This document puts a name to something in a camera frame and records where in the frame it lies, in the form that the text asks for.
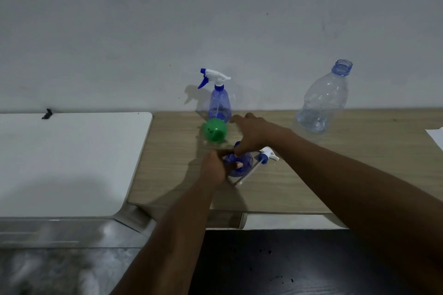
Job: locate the person's right hand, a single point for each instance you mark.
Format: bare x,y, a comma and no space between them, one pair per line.
263,135

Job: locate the person's left hand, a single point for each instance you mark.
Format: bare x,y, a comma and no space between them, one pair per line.
213,170

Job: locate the white blue trigger spray head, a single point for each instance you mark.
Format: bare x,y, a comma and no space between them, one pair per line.
268,153
216,74

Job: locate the green plastic funnel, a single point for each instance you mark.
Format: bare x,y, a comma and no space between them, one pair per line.
215,131

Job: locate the clear plastic water bottle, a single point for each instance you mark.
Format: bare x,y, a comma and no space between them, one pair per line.
322,104

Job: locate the white paper towel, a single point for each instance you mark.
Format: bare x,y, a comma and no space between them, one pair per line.
436,137

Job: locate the person's left forearm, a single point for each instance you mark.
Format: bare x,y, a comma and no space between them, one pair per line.
173,243

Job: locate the person's right forearm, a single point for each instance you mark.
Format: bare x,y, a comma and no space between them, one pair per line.
363,201

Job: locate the black wooden board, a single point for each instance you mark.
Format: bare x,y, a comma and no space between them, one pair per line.
277,263

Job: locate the wooden table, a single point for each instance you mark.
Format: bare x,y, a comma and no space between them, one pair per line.
380,132

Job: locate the white side table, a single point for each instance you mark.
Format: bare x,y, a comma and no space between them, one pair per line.
69,163

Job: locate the black wall clip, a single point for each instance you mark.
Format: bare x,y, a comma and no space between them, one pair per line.
47,114

